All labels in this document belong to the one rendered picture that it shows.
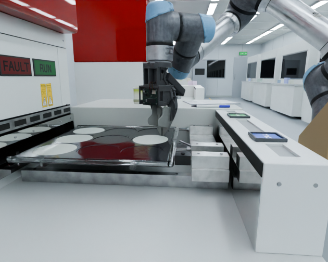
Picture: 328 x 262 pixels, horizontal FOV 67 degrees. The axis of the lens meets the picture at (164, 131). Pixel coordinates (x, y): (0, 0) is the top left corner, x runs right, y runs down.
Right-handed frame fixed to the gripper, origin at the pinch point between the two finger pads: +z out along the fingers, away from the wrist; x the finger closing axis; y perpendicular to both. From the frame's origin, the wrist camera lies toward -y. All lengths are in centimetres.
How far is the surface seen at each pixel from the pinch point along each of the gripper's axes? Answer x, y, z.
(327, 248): 45, -32, 40
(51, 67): -32.4, 15.5, -19.1
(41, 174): -14.3, 31.1, 7.2
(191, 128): 2.3, -13.2, 1.2
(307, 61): -36, -648, -53
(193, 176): 19.0, 15.4, 4.9
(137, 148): 2.9, 15.4, 1.3
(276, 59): -150, -839, -75
